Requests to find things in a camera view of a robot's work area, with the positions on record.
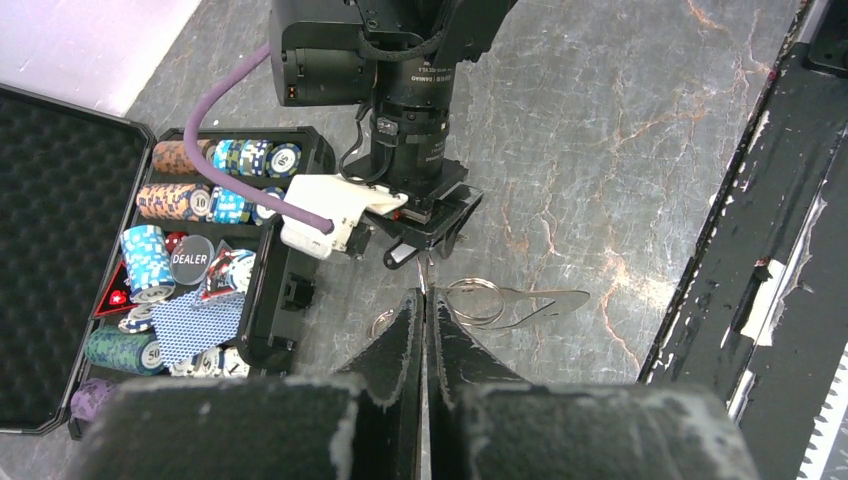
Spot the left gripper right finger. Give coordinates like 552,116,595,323
425,287,526,479

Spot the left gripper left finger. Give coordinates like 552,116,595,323
331,289,424,479

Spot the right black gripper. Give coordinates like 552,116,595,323
345,158,483,260

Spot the black key fob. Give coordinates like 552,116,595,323
383,242,420,270

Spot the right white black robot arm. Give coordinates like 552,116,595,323
269,1,513,269

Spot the blue patterned card deck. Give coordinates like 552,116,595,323
152,290,245,367

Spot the black dealer button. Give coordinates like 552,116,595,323
170,235,215,285

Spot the black poker chip case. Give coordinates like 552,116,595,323
1,87,318,436

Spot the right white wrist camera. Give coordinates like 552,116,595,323
280,175,408,260

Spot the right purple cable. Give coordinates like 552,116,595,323
182,42,336,236

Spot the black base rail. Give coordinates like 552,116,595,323
639,1,847,479

